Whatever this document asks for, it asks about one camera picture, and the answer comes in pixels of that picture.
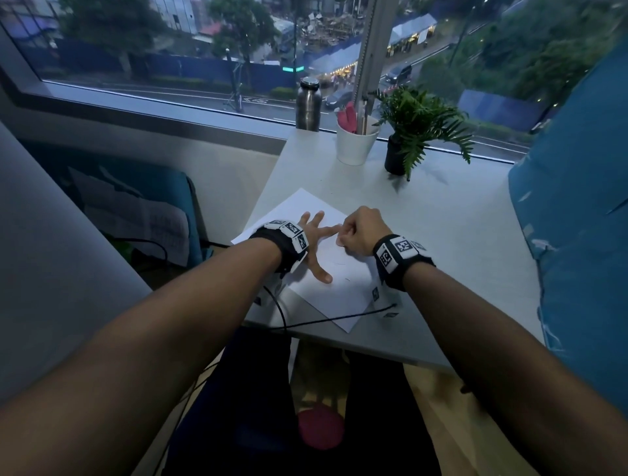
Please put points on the white paper sheet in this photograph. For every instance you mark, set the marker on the white paper sheet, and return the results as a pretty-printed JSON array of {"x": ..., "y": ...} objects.
[{"x": 338, "y": 294}]

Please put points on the white window frame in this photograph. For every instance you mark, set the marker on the white window frame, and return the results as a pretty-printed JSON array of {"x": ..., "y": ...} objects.
[{"x": 375, "y": 49}]

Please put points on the pink scissors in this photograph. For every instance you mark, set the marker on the pink scissors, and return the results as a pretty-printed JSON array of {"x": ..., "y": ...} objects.
[{"x": 347, "y": 120}]

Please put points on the person's left hand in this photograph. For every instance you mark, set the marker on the person's left hand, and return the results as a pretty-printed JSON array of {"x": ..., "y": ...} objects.
[{"x": 314, "y": 240}]

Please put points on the grey pen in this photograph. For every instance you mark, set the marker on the grey pen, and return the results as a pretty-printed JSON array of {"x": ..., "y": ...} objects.
[{"x": 365, "y": 120}]

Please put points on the teal chair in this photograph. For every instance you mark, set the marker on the teal chair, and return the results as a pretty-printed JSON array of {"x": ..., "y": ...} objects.
[{"x": 167, "y": 186}]

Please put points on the person's right forearm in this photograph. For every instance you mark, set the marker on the person's right forearm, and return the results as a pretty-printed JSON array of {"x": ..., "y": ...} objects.
[{"x": 515, "y": 382}]

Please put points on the grey printed paper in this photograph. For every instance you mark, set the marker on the grey printed paper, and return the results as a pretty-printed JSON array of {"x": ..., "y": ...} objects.
[{"x": 127, "y": 216}]

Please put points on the person's right hand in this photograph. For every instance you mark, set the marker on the person's right hand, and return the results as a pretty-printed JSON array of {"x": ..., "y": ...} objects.
[{"x": 365, "y": 230}]

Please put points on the white cup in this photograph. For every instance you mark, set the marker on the white cup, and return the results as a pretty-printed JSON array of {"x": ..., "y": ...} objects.
[{"x": 355, "y": 147}]

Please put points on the green potted fern black pot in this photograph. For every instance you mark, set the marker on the green potted fern black pot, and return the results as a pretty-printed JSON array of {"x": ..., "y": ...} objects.
[{"x": 395, "y": 157}]

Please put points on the black wrist camera band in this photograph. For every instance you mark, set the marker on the black wrist camera band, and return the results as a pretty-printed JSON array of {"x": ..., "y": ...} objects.
[
  {"x": 284, "y": 242},
  {"x": 397, "y": 260}
]

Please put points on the person's dark trousers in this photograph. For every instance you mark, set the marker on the person's dark trousers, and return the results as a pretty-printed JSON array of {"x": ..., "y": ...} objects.
[{"x": 245, "y": 417}]

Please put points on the person's left forearm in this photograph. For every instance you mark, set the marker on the person's left forearm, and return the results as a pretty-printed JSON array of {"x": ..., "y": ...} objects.
[{"x": 122, "y": 363}]

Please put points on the blue patterned cushion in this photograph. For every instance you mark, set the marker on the blue patterned cushion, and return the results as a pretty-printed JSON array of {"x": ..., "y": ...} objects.
[{"x": 579, "y": 220}]

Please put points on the steel water bottle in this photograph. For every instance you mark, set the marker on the steel water bottle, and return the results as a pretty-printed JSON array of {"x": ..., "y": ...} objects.
[{"x": 308, "y": 108}]

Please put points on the black right wrist camera band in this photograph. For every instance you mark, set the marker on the black right wrist camera band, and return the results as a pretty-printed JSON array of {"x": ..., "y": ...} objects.
[{"x": 397, "y": 260}]

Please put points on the pink slipper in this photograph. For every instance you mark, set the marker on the pink slipper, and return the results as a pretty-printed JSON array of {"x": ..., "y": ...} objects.
[{"x": 321, "y": 427}]

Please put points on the black left wrist camera band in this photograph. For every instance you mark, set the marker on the black left wrist camera band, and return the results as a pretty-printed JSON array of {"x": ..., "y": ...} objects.
[{"x": 284, "y": 242}]

